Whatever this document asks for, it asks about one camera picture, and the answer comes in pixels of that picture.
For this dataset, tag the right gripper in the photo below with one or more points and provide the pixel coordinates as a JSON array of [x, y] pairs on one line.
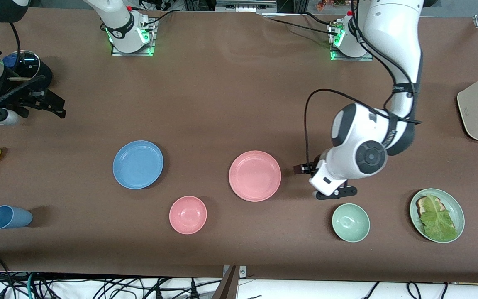
[[20, 95]]

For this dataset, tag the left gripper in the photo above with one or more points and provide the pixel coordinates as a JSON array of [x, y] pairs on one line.
[[310, 168]]

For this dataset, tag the pink plate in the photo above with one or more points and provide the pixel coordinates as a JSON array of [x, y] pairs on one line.
[[255, 175]]

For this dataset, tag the blue plate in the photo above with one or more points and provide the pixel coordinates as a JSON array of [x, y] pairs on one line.
[[138, 165]]

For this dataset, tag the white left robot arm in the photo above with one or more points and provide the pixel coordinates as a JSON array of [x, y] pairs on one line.
[[392, 41]]

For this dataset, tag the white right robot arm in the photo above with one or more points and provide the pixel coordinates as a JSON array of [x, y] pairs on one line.
[[118, 25]]

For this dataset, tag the green bowl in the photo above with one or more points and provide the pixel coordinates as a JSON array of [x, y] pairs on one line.
[[350, 222]]

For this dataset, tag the brown table cover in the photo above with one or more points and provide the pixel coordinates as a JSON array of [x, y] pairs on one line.
[[222, 104]]

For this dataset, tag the blue cup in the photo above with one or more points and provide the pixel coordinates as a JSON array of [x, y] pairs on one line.
[[10, 217]]

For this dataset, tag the toasted bread slice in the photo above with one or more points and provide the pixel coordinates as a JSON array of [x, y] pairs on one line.
[[421, 204]]

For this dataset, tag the pink bowl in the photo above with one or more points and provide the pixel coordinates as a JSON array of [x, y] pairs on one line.
[[188, 214]]

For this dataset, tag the green lettuce leaf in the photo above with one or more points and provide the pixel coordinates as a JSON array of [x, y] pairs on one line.
[[438, 220]]

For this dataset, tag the green plate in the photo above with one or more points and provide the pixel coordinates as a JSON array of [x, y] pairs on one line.
[[454, 204]]

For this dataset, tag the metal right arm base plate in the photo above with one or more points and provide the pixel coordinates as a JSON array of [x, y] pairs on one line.
[[131, 54]]

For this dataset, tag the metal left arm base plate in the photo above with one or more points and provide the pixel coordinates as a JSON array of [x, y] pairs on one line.
[[351, 59]]

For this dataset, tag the small metal bracket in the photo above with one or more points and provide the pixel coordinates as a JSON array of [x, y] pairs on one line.
[[242, 270]]

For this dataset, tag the dark wooden post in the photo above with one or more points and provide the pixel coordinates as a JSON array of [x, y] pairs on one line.
[[227, 288]]

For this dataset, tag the aluminium frame profile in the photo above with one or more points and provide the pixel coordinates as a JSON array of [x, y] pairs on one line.
[[245, 5]]

